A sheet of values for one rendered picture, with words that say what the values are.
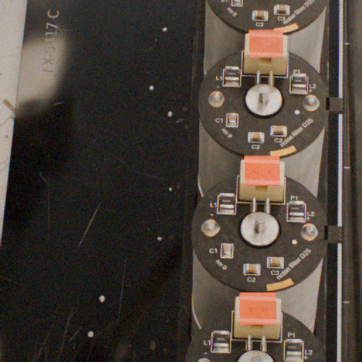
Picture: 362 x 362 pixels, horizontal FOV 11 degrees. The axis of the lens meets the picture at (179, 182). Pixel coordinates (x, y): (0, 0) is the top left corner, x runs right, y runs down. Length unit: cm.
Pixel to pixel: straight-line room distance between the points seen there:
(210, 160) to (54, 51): 8
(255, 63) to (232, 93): 1
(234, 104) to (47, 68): 8
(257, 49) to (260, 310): 6
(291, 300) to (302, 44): 6
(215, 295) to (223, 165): 3
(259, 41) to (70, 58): 8
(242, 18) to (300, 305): 6
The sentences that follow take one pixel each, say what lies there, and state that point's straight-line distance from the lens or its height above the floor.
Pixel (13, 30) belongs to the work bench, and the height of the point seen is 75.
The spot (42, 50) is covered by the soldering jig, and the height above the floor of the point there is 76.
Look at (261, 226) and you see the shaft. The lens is 34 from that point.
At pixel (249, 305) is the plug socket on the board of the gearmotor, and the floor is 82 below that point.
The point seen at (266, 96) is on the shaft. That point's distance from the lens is 35.
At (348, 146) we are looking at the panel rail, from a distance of 35.
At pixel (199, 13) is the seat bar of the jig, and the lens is 42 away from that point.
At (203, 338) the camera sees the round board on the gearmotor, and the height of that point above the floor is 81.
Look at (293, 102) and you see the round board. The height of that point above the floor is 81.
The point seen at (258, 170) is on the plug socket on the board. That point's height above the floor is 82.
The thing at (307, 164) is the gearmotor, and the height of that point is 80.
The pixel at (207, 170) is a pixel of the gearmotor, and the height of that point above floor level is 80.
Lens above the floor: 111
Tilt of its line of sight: 60 degrees down
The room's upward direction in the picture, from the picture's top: straight up
